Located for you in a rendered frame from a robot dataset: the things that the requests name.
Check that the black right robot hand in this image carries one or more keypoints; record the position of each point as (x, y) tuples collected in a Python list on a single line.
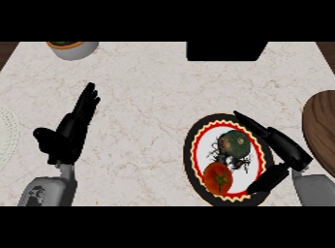
[(282, 145)]

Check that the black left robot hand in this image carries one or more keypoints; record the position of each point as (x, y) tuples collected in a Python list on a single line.
[(69, 130)]

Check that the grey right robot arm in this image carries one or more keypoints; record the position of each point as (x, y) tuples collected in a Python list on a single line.
[(317, 189)]

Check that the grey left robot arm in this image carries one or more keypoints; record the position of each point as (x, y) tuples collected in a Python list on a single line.
[(50, 189)]

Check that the green squash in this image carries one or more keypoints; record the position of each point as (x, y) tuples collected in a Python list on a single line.
[(236, 143)]

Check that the brown wooden bowl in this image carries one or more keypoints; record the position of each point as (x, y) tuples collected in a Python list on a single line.
[(329, 135)]

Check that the black red patterned plate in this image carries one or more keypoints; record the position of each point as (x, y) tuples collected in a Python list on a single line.
[(201, 161)]

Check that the red tomato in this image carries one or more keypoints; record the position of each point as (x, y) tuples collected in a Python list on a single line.
[(217, 178)]

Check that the grey pot with orange rim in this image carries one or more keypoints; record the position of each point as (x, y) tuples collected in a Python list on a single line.
[(74, 50)]

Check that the black appliance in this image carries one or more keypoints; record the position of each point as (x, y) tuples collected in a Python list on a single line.
[(224, 51)]

